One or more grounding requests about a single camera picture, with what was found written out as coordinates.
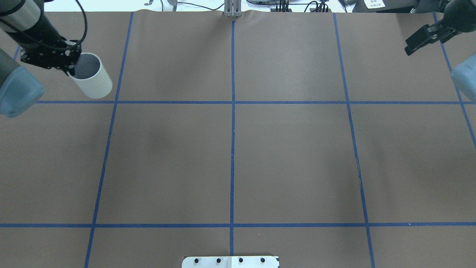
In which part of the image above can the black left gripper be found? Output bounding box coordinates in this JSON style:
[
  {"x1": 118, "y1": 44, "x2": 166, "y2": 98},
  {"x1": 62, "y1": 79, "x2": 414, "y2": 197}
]
[{"x1": 19, "y1": 40, "x2": 82, "y2": 75}]

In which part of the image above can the white mug with handle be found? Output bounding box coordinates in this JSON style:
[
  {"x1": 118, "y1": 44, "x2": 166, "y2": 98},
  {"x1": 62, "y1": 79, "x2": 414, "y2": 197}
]
[{"x1": 68, "y1": 52, "x2": 113, "y2": 99}]

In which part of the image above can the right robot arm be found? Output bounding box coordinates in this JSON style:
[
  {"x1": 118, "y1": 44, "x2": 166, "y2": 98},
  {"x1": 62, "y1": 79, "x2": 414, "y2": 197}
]
[{"x1": 405, "y1": 0, "x2": 476, "y2": 102}]

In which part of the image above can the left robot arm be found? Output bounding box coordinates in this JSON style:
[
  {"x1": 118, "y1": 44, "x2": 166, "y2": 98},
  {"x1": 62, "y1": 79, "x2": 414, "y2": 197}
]
[{"x1": 0, "y1": 0, "x2": 88, "y2": 118}]

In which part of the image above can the brown paper table cover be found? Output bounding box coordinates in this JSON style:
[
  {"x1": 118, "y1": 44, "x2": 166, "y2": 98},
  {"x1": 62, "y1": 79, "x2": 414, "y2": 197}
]
[{"x1": 1, "y1": 10, "x2": 475, "y2": 268}]

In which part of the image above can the black braided left cable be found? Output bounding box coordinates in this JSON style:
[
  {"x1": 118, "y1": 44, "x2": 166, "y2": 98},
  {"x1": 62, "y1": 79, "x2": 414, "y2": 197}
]
[{"x1": 0, "y1": 0, "x2": 88, "y2": 51}]

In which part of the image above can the aluminium frame post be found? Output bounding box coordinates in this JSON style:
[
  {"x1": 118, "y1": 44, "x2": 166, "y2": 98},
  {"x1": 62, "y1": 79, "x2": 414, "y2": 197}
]
[{"x1": 223, "y1": 0, "x2": 242, "y2": 17}]

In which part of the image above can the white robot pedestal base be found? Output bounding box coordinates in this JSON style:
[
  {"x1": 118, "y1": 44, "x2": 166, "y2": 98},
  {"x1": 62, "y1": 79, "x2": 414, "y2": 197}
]
[{"x1": 181, "y1": 255, "x2": 280, "y2": 268}]

